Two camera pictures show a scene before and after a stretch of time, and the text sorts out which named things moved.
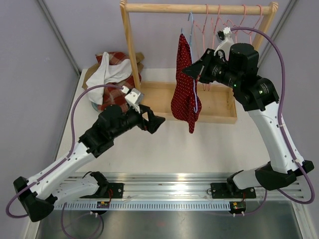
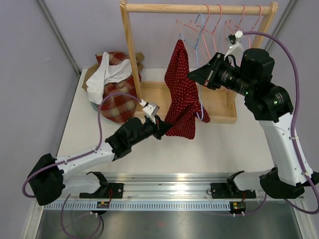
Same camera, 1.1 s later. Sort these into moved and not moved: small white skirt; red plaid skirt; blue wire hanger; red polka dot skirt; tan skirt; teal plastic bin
Moved: red polka dot skirt; blue wire hanger
Not moved: tan skirt; red plaid skirt; small white skirt; teal plastic bin
